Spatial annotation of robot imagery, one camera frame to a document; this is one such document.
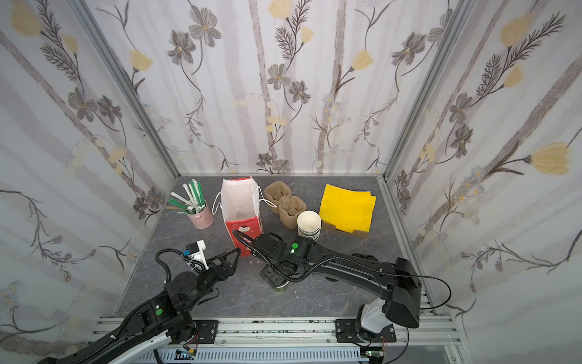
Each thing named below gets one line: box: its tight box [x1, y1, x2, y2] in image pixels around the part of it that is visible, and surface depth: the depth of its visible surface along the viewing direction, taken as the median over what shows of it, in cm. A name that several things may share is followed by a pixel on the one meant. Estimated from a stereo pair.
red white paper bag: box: [219, 176, 263, 258], surface depth 88 cm
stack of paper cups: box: [297, 210, 323, 242], surface depth 84 cm
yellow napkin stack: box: [319, 183, 377, 234], surface depth 104 cm
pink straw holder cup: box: [187, 200, 215, 230], surface depth 97 cm
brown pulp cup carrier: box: [263, 181, 307, 230], surface depth 98 cm
